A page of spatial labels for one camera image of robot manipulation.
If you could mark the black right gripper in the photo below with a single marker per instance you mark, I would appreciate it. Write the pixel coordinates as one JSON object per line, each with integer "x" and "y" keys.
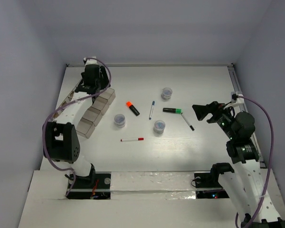
{"x": 215, "y": 108}

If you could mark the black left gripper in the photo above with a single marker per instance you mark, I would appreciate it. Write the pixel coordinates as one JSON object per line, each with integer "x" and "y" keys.
{"x": 104, "y": 82}

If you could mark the black-capped white marker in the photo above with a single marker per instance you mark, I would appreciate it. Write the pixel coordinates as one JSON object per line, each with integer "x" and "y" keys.
{"x": 187, "y": 122}

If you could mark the clear paper clip jar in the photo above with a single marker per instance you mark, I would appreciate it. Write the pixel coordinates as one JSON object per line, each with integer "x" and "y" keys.
{"x": 166, "y": 93}
{"x": 120, "y": 121}

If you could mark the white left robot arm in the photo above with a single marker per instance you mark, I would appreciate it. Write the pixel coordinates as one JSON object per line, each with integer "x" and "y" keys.
{"x": 60, "y": 140}

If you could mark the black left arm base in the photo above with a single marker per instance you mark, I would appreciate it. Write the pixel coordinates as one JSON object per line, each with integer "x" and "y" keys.
{"x": 92, "y": 187}

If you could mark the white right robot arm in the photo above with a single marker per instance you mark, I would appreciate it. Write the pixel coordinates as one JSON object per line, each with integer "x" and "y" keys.
{"x": 242, "y": 179}

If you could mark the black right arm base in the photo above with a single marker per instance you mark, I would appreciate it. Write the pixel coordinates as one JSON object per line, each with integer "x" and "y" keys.
{"x": 207, "y": 188}

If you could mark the green-capped black highlighter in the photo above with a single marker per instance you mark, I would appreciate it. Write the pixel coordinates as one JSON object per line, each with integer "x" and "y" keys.
{"x": 172, "y": 110}

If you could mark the clear three-bin organizer tray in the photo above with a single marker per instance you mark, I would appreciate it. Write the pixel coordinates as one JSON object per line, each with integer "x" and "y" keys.
{"x": 93, "y": 115}

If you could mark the orange-capped black highlighter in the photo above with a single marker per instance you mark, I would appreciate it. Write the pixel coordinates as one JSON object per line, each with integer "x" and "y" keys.
{"x": 132, "y": 108}

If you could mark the clear jar of paper clips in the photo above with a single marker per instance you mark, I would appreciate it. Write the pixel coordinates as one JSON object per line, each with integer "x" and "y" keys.
{"x": 159, "y": 126}

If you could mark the blue-capped white marker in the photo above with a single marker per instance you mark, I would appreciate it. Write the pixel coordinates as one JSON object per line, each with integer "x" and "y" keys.
{"x": 151, "y": 110}

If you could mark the red-capped white marker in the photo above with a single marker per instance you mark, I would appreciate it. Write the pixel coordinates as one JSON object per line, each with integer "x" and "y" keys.
{"x": 132, "y": 139}

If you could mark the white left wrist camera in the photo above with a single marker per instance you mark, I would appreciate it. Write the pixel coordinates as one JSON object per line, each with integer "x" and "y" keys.
{"x": 90, "y": 61}

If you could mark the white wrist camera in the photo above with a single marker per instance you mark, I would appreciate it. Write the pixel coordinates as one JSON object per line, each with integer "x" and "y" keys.
{"x": 236, "y": 100}
{"x": 90, "y": 61}

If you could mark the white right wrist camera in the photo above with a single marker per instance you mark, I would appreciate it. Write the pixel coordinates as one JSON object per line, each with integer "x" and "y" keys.
{"x": 236, "y": 100}

